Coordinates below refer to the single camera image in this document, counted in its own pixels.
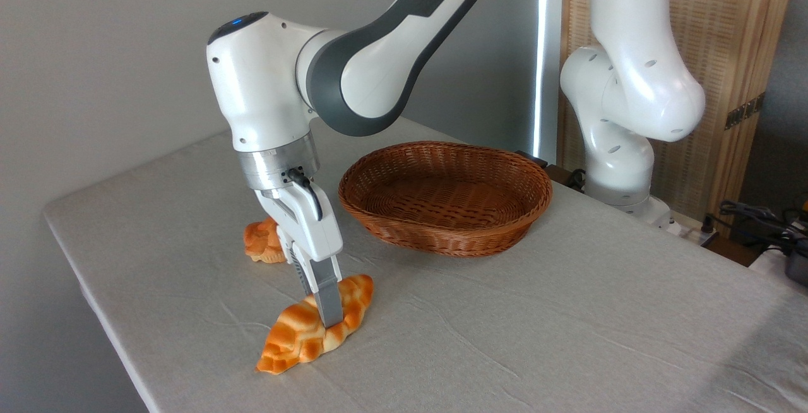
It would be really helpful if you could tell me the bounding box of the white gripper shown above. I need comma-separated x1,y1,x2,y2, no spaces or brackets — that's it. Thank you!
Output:
253,184,345,329

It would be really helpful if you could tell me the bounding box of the long braided bread loaf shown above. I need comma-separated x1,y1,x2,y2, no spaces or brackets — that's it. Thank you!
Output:
256,273,375,376

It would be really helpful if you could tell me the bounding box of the round flower-shaped bun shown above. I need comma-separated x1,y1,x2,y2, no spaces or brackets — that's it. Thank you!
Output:
243,215,288,265

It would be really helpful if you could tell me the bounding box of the brown woven wicker basket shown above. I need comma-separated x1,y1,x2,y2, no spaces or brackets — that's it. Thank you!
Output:
338,141,554,258

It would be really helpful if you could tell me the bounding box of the grey tablecloth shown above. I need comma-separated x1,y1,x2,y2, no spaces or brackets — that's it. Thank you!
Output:
43,116,808,413

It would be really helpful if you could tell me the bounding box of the white vertical pole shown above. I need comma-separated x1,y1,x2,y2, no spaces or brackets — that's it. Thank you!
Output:
532,0,565,165

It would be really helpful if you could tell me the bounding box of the black screen hinge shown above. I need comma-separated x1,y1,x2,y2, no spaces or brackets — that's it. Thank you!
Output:
724,92,766,130

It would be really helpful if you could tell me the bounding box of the dark grey box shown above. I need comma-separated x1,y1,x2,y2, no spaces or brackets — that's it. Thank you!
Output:
785,251,808,287

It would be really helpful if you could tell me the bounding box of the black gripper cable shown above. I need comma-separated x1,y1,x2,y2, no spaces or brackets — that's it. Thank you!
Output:
288,168,324,222

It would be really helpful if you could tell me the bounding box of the black cable by robot base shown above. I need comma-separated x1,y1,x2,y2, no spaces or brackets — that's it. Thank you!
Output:
514,150,586,191

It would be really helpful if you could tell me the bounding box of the black cable bundle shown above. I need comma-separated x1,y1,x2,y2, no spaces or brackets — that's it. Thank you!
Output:
715,200,808,257

